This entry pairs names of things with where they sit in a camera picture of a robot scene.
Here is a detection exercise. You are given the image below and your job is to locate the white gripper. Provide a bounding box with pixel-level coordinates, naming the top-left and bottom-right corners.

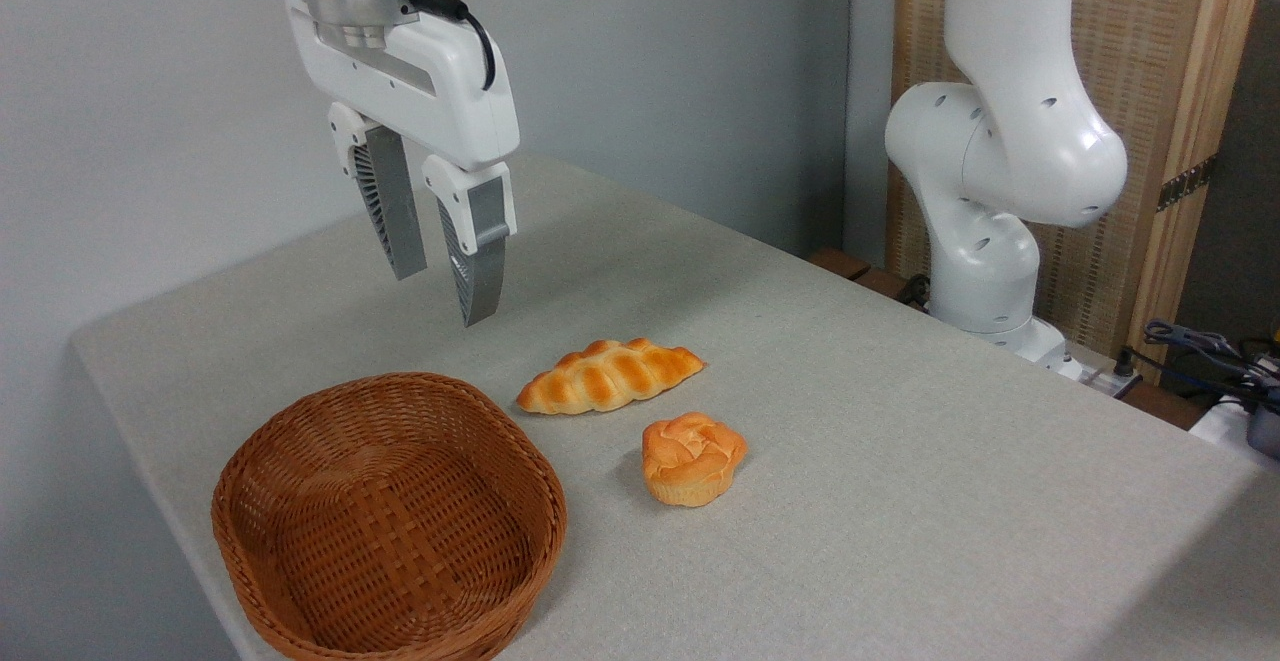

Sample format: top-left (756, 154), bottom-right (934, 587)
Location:
top-left (270, 0), bottom-right (521, 328)

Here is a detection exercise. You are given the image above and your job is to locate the brown woven wicker basket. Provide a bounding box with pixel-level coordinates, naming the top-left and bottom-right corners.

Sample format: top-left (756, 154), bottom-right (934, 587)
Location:
top-left (211, 372), bottom-right (568, 661)

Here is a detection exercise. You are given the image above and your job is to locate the white box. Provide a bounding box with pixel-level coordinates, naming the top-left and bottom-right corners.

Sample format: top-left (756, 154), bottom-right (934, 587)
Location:
top-left (1188, 396), bottom-right (1280, 464)

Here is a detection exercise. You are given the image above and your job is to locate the metal screen hinge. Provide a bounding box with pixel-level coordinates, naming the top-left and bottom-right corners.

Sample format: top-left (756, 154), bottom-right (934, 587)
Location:
top-left (1157, 155), bottom-right (1219, 213)

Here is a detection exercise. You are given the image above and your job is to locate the round orange bread bun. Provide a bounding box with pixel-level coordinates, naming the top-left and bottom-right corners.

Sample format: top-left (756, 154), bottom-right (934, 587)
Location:
top-left (641, 412), bottom-right (748, 508)

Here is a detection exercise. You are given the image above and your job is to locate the long braided bread loaf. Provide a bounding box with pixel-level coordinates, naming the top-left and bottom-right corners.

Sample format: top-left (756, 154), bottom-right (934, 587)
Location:
top-left (516, 338), bottom-right (706, 416)

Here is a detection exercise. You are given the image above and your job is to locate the black cable bundle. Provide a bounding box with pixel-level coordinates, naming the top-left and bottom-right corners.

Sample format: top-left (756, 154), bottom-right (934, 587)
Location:
top-left (1113, 319), bottom-right (1280, 412)

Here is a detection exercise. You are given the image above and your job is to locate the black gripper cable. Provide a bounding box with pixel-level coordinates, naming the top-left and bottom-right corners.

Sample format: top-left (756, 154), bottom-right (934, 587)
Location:
top-left (405, 0), bottom-right (497, 92)

